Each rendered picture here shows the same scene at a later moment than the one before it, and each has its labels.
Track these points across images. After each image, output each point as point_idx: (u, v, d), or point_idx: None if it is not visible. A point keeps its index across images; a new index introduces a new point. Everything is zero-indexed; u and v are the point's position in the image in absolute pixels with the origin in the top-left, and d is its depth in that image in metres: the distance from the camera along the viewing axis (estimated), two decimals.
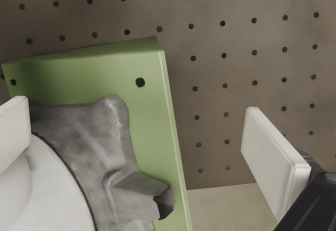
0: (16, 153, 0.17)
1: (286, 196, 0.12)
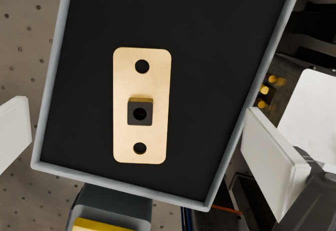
0: (16, 153, 0.17)
1: (286, 196, 0.12)
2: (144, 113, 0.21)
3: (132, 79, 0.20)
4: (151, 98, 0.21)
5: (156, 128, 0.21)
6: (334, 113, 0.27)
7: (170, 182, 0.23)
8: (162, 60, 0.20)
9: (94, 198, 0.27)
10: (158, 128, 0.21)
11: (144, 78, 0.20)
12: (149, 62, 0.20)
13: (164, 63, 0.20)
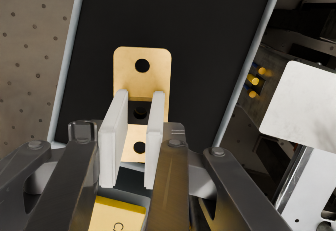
0: (125, 139, 0.19)
1: (146, 161, 0.14)
2: (145, 113, 0.21)
3: (133, 79, 0.20)
4: (151, 97, 0.21)
5: None
6: (316, 101, 0.30)
7: None
8: (162, 60, 0.20)
9: None
10: None
11: (144, 77, 0.20)
12: (149, 62, 0.20)
13: (165, 62, 0.20)
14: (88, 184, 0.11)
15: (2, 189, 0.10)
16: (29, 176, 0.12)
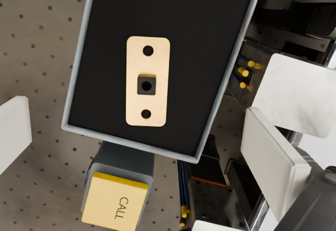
0: (16, 153, 0.17)
1: (286, 196, 0.12)
2: (150, 87, 0.28)
3: (141, 60, 0.27)
4: (155, 75, 0.28)
5: (158, 98, 0.28)
6: (298, 89, 0.34)
7: (167, 140, 0.30)
8: (163, 46, 0.27)
9: (107, 159, 0.34)
10: (160, 98, 0.28)
11: (149, 59, 0.27)
12: (153, 47, 0.27)
13: (165, 48, 0.27)
14: None
15: None
16: None
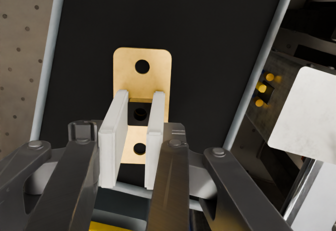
0: (125, 139, 0.19)
1: (146, 161, 0.14)
2: (145, 114, 0.21)
3: (132, 80, 0.20)
4: (151, 98, 0.21)
5: None
6: (331, 111, 0.27)
7: None
8: (162, 60, 0.20)
9: None
10: None
11: (144, 78, 0.20)
12: (149, 62, 0.20)
13: (165, 63, 0.20)
14: (88, 184, 0.11)
15: (2, 189, 0.10)
16: (29, 176, 0.12)
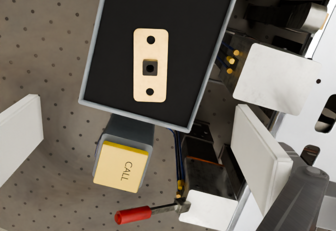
0: (29, 150, 0.17)
1: (269, 190, 0.12)
2: (152, 69, 0.35)
3: (145, 48, 0.34)
4: (156, 59, 0.34)
5: (159, 79, 0.35)
6: (274, 73, 0.40)
7: (164, 114, 0.37)
8: (162, 36, 0.33)
9: (114, 131, 0.41)
10: (161, 78, 0.35)
11: (152, 47, 0.34)
12: (155, 37, 0.34)
13: (164, 37, 0.34)
14: None
15: None
16: None
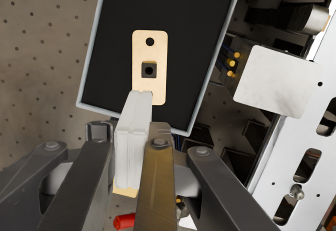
0: None
1: (130, 160, 0.14)
2: (151, 72, 0.34)
3: (144, 50, 0.33)
4: (155, 61, 0.34)
5: (159, 81, 0.34)
6: (275, 76, 0.40)
7: (164, 117, 0.36)
8: (162, 37, 0.33)
9: None
10: (160, 81, 0.34)
11: (151, 49, 0.33)
12: (154, 39, 0.33)
13: (163, 39, 0.33)
14: (102, 185, 0.11)
15: (17, 189, 0.10)
16: (46, 176, 0.12)
